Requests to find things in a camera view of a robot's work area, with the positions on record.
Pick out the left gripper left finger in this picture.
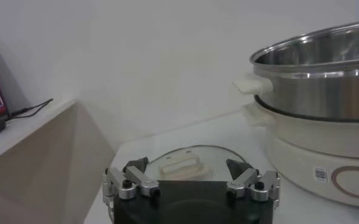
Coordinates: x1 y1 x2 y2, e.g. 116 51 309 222
102 156 161 200

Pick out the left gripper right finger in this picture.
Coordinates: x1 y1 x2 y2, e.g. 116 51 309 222
226 158 281 203

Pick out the stainless steel steamer basket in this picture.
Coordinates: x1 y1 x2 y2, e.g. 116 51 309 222
232 18 359 122

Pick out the round glass lid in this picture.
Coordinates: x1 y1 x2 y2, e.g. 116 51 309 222
144 144 250 183

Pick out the cream electric cooker base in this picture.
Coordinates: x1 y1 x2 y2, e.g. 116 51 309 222
242 102 359 220

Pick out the white side table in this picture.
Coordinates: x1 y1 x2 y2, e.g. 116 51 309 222
0 97 116 224

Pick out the black laptop charger cable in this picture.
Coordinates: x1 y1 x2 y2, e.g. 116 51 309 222
7 98 54 121

